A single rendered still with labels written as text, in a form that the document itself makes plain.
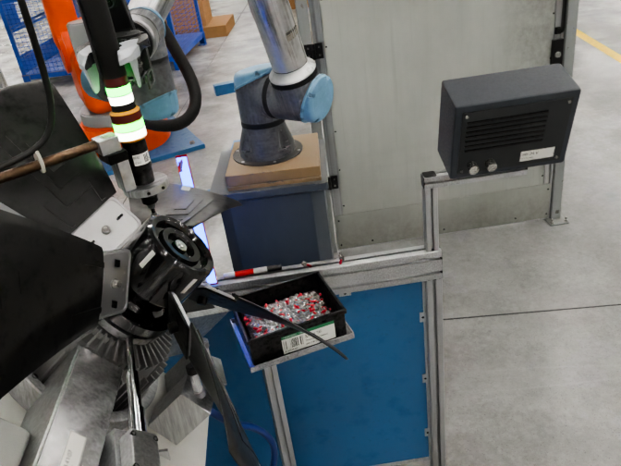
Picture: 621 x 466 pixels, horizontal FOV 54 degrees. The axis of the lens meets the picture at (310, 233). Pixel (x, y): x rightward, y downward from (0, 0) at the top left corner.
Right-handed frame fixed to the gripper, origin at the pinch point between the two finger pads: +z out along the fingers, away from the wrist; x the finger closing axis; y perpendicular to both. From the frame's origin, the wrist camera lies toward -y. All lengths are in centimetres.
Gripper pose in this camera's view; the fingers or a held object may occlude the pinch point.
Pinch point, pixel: (103, 57)
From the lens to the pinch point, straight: 89.5
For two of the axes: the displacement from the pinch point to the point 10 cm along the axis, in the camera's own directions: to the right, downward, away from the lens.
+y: 1.2, 8.7, 4.9
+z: 0.9, 4.8, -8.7
